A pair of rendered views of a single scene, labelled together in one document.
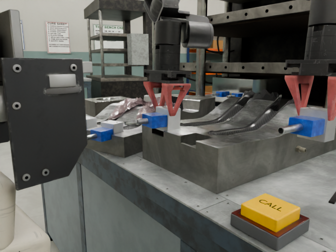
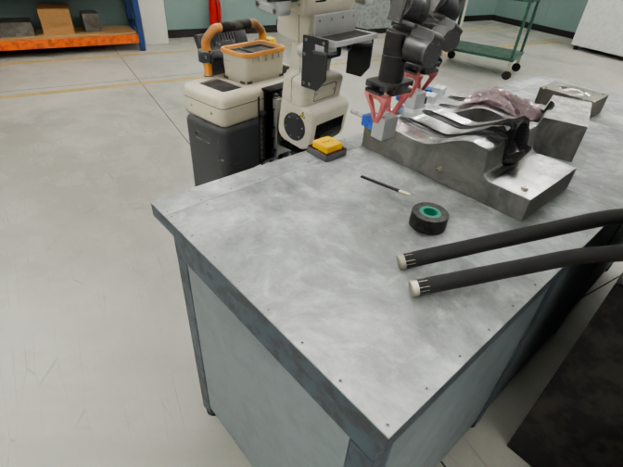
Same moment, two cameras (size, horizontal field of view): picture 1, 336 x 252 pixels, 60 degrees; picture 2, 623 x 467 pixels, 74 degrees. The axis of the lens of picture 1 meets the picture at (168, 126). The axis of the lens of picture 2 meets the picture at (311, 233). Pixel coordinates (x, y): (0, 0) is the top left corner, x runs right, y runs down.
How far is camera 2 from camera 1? 1.28 m
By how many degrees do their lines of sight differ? 77
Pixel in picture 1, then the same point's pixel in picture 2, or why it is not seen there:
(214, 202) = (349, 144)
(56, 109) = (315, 59)
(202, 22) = (448, 27)
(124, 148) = not seen: hidden behind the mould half
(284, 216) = (317, 143)
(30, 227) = (314, 108)
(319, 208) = (352, 170)
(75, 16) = not seen: outside the picture
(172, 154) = not seen: hidden behind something
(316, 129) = (365, 122)
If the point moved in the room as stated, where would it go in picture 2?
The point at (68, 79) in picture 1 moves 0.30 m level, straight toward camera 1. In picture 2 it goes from (320, 48) to (222, 52)
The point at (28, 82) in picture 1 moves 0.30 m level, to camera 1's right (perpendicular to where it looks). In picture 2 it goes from (309, 45) to (317, 73)
